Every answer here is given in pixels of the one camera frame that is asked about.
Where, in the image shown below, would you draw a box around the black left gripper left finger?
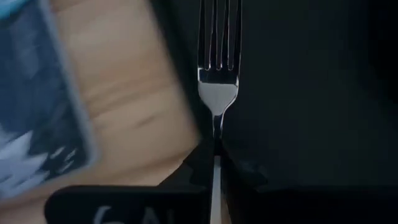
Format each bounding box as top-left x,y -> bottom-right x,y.
44,139 -> 216,224

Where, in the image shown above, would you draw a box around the black rectangular tray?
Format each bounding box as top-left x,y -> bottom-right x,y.
148,0 -> 398,190

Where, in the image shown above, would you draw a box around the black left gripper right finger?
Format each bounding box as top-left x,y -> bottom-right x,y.
220,140 -> 393,224

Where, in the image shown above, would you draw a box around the fork with orange handle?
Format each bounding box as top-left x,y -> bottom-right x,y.
197,0 -> 244,224

